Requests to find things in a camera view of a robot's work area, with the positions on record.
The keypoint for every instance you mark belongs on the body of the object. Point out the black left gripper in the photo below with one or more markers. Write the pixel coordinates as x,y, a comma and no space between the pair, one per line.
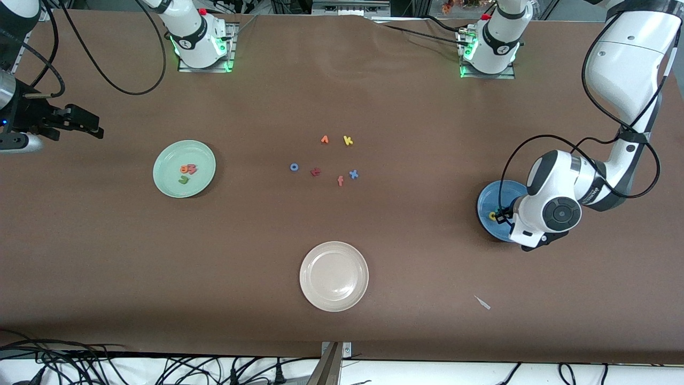
503,216

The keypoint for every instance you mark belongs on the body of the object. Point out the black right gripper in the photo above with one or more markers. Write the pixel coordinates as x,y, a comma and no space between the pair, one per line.
31,114

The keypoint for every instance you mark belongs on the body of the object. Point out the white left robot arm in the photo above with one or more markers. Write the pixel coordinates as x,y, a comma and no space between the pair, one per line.
625,69

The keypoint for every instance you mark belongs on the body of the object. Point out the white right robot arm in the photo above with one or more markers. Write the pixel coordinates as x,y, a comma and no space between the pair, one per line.
192,32

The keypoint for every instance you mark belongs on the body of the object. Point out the blue plate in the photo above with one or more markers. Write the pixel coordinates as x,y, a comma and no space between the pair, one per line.
487,203

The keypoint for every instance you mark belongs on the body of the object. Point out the white paper scrap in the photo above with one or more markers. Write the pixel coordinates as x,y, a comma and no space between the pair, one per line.
482,303

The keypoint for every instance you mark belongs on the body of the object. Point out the green plate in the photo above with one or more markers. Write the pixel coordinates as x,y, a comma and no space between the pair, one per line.
203,160

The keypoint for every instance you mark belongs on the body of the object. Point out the brown table cover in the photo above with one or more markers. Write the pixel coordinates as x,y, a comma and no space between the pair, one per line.
107,267

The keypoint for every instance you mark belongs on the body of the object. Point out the beige plate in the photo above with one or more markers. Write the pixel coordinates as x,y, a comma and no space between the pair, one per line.
334,276

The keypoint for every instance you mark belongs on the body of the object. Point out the orange object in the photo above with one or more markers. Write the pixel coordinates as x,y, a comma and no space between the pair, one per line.
447,6

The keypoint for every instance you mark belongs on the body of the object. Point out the grey metal pole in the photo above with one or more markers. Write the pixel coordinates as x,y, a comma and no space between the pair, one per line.
327,369

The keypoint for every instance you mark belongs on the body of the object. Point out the aluminium frame rail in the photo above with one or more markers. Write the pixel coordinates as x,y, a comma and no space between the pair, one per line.
18,56

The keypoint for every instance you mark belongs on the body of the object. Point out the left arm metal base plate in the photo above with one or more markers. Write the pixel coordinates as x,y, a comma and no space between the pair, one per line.
510,74

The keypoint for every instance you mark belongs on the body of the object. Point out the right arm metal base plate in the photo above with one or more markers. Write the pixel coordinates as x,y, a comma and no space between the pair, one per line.
233,51

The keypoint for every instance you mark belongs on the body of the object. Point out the silver bracket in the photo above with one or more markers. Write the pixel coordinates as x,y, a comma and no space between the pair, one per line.
347,350

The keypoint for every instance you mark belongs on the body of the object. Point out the grey metal frame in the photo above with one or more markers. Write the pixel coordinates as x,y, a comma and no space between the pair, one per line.
350,6

